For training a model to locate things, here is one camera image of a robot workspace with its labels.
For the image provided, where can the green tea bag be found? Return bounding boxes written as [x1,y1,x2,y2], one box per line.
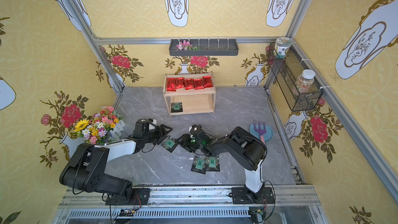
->
[171,102,183,113]
[191,155,206,174]
[160,135,178,153]
[205,156,220,172]

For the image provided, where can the wooden two-tier shelf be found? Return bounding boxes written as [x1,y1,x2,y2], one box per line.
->
[163,72,216,116]

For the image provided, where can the red tea bag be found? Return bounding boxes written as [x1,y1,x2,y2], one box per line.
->
[175,77,185,89]
[202,75,213,88]
[184,78,195,90]
[166,78,177,92]
[193,78,204,90]

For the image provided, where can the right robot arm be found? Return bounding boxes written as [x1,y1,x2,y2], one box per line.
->
[177,125,267,194]

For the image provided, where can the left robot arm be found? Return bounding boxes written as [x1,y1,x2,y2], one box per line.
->
[59,119,173,201]

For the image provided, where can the artificial flower bouquet in vase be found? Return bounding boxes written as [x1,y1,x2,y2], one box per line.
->
[73,106,125,145]

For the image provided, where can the small circuit board left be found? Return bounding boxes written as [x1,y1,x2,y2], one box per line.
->
[119,209,136,217]

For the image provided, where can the small circuit board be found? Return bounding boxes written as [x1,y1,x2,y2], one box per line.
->
[119,209,136,217]
[249,209,264,224]

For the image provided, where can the small pink flowers in tray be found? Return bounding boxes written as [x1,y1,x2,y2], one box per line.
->
[176,40,199,51]

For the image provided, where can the small circuit board right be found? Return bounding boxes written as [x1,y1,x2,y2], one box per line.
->
[249,209,264,224]

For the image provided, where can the clear jar white lid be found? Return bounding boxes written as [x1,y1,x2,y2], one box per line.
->
[294,69,316,95]

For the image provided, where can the jar with patterned lid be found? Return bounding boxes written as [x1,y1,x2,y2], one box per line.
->
[274,37,292,58]

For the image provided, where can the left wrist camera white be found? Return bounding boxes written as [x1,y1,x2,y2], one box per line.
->
[148,119,157,131]

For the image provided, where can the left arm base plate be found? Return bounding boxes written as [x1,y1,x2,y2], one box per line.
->
[105,188,150,206]

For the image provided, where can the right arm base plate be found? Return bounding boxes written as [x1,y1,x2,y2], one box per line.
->
[229,186,275,204]

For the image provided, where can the grey wall tray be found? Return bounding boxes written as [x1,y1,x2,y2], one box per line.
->
[169,38,239,57]

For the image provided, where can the black wire wall basket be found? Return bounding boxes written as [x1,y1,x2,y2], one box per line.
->
[268,44,323,112]

